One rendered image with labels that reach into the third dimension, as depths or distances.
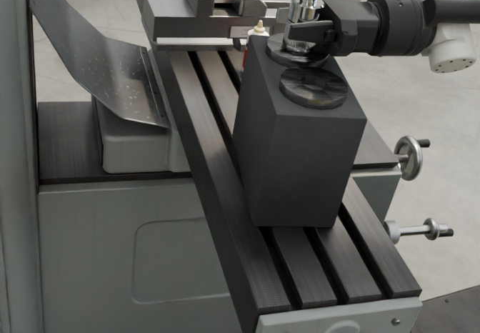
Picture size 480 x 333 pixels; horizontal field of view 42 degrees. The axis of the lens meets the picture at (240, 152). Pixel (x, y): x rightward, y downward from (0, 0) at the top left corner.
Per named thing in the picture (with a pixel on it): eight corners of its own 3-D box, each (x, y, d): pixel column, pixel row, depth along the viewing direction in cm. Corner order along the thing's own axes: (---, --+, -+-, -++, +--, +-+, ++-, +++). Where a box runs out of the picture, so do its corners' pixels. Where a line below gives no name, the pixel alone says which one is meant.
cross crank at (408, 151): (405, 161, 171) (418, 126, 165) (426, 189, 162) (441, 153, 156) (352, 164, 167) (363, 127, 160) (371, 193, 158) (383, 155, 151)
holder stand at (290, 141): (301, 138, 107) (328, 31, 96) (334, 228, 90) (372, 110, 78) (231, 136, 105) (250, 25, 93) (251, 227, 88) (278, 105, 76)
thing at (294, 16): (278, 35, 91) (285, -1, 88) (308, 36, 92) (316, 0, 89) (288, 51, 87) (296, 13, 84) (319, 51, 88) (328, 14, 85)
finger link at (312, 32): (290, 19, 84) (333, 20, 86) (286, 41, 86) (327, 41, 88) (294, 24, 83) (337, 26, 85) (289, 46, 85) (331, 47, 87)
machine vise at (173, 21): (290, 20, 147) (299, -26, 141) (313, 51, 136) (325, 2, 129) (140, 18, 136) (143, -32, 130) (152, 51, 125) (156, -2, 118)
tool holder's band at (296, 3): (285, -1, 88) (286, -8, 87) (316, 0, 89) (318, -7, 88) (296, 13, 84) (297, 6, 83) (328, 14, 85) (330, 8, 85)
